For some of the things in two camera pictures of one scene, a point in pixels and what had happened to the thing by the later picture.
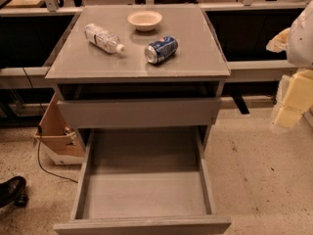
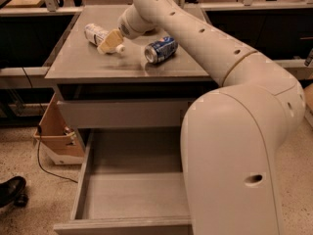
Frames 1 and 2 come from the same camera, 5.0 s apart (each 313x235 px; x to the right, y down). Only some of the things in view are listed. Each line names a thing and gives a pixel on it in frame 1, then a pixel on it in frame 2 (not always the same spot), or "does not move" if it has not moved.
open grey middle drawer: [144, 181] does not move
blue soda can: [160, 50] does not move
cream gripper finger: [297, 98] to [131, 25]
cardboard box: [60, 141] does not move
